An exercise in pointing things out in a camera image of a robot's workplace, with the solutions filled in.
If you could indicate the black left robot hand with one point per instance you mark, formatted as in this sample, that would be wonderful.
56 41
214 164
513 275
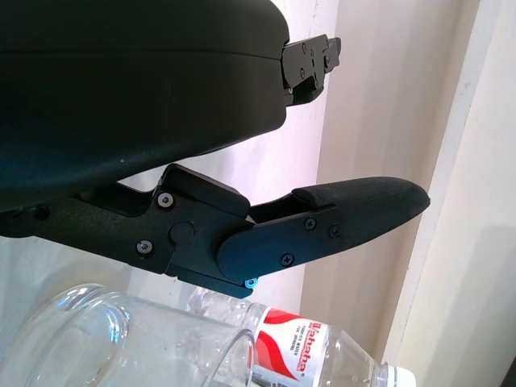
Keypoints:
121 101

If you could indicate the clear plastic water bottle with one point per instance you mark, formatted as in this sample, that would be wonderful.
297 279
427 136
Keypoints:
314 346

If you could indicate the clear glass cup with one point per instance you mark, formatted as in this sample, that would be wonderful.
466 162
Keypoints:
121 346

